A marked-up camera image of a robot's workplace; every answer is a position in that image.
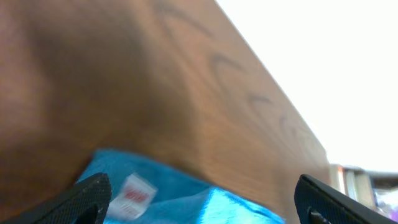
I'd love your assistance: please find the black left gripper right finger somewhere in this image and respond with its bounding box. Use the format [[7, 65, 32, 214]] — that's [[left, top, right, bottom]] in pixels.
[[294, 174, 397, 224]]

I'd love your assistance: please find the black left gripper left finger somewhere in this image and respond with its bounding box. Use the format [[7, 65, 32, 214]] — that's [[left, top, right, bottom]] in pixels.
[[3, 173, 112, 224]]

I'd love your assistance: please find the blue microfiber cloth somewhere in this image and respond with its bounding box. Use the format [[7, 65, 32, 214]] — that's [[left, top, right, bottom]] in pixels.
[[79, 149, 284, 223]]

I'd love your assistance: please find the white cloth care label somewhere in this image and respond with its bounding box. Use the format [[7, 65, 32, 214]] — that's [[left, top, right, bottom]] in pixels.
[[107, 173, 157, 221]]

